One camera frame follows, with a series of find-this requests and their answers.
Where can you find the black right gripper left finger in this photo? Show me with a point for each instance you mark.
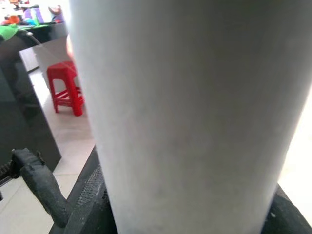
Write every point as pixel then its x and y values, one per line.
pixel 90 207

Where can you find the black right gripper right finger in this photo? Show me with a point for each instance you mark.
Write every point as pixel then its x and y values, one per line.
pixel 287 219

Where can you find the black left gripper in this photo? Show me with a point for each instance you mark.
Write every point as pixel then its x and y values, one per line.
pixel 5 171

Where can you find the white plastic table leg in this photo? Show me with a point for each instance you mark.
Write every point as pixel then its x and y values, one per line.
pixel 182 109

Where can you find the black glossy cabinet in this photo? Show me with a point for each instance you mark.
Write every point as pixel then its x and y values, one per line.
pixel 24 109

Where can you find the red plastic stool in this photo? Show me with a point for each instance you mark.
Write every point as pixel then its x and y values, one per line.
pixel 63 70

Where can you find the grey counter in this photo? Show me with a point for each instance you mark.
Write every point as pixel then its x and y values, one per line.
pixel 48 52

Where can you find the green sheet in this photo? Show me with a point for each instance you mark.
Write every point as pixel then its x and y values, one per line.
pixel 8 33

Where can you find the purple box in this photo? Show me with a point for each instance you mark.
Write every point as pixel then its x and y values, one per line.
pixel 34 15

